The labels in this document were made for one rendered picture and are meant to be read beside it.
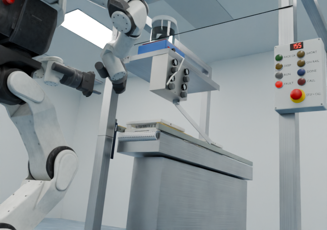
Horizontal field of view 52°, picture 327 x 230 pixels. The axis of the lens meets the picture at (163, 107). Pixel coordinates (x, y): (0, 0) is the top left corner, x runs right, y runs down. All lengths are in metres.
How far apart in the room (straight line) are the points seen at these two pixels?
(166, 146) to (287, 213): 0.73
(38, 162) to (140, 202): 0.69
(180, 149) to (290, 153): 0.73
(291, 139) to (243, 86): 4.25
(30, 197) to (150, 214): 0.71
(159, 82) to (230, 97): 3.86
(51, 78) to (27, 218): 0.59
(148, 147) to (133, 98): 5.06
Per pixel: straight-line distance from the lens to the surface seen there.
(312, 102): 1.29
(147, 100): 6.54
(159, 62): 1.82
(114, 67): 1.35
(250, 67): 5.62
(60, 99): 7.65
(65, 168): 1.34
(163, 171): 1.82
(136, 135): 1.79
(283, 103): 1.31
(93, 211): 1.81
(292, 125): 1.35
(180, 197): 1.97
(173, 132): 1.83
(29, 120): 1.32
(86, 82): 1.64
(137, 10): 1.19
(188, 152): 1.95
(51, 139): 1.36
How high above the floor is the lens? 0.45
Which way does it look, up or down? 16 degrees up
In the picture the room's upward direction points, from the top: 5 degrees clockwise
